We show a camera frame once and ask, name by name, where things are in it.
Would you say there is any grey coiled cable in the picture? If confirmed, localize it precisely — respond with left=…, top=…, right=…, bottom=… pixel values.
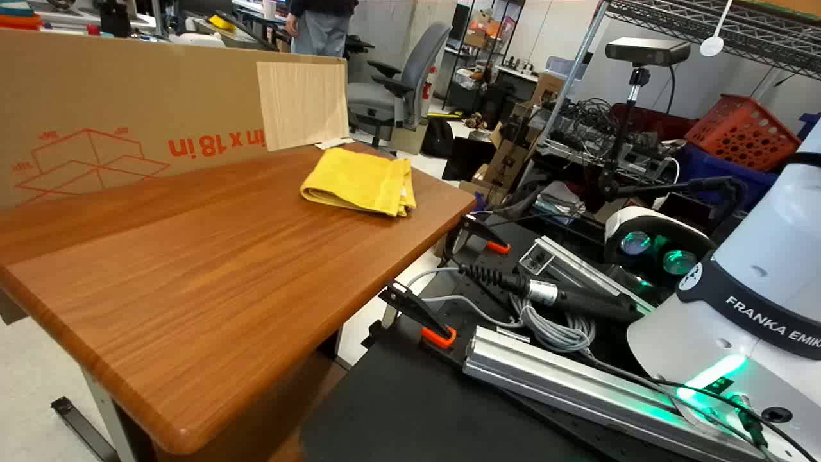
left=510, top=298, right=600, bottom=354

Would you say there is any black clamp with orange handle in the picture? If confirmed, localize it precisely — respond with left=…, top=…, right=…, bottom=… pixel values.
left=450, top=212, right=517, bottom=260
left=378, top=280, right=462, bottom=354

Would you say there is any long aluminium profile rail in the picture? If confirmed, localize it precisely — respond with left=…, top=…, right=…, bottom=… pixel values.
left=459, top=324, right=766, bottom=462

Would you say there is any black camera on stand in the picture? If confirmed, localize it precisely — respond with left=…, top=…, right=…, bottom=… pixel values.
left=598, top=35, right=693, bottom=202

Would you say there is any grey metal desk leg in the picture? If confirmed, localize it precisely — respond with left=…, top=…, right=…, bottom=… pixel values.
left=50, top=368, right=143, bottom=462

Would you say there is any blue plastic bin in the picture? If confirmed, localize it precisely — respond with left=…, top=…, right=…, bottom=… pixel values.
left=678, top=142, right=778, bottom=212

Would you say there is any white round ladle-shaped object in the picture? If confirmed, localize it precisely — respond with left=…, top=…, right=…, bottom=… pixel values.
left=699, top=0, right=736, bottom=62

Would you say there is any person in jeans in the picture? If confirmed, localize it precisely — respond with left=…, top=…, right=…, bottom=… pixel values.
left=285, top=0, right=363, bottom=58

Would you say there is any small brown cardboard box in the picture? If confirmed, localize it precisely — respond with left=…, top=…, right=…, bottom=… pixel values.
left=482, top=101, right=533, bottom=194

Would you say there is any large brown cardboard box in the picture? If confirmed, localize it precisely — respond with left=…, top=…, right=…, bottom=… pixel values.
left=0, top=31, right=351, bottom=212

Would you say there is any red plastic crate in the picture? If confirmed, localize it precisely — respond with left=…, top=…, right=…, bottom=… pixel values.
left=684, top=93, right=804, bottom=175

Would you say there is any metal wire shelf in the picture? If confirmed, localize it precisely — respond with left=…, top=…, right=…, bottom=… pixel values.
left=537, top=0, right=821, bottom=150

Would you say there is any yellow terry towel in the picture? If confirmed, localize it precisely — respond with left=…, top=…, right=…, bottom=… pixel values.
left=299, top=146, right=419, bottom=220

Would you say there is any grey office chair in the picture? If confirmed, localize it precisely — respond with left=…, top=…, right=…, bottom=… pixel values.
left=345, top=21, right=454, bottom=150

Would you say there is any short aluminium profile piece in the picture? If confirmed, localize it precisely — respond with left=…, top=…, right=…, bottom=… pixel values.
left=517, top=237, right=657, bottom=316

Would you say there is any black cable with metal connector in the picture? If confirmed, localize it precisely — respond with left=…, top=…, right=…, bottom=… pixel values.
left=459, top=260, right=643, bottom=325

